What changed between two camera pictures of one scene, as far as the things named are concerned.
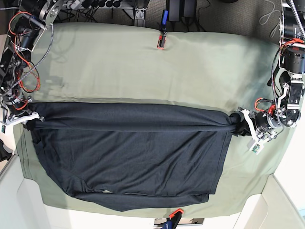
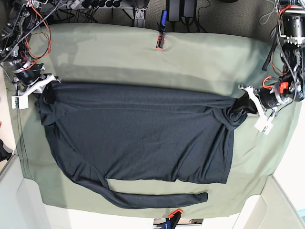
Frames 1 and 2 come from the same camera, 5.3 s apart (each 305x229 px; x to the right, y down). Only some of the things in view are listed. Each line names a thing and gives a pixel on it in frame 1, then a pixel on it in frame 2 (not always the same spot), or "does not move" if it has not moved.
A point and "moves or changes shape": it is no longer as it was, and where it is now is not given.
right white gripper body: x=246 y=112 → x=267 y=113
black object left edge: x=5 y=154 does not move
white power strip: x=74 y=5 does not move
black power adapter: x=178 y=8 does not move
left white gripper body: x=21 y=118 → x=23 y=98
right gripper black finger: x=241 y=126 → x=244 y=102
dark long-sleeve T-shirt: x=119 y=157 moves or changes shape
